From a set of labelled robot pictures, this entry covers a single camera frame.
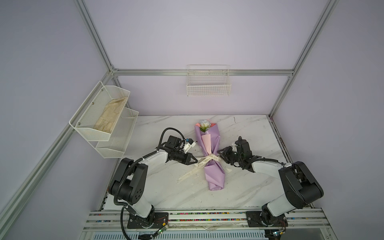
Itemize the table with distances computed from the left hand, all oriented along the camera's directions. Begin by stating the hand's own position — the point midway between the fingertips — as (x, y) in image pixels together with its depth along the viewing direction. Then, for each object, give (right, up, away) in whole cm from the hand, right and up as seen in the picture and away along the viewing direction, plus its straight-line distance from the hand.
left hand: (195, 162), depth 85 cm
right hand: (+13, +5, +4) cm, 14 cm away
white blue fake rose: (+6, +22, +19) cm, 30 cm away
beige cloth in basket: (-47, +23, -9) cm, 53 cm away
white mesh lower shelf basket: (-50, +8, +5) cm, 51 cm away
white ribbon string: (+4, -2, +3) cm, 5 cm away
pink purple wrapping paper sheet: (+8, +12, +6) cm, 15 cm away
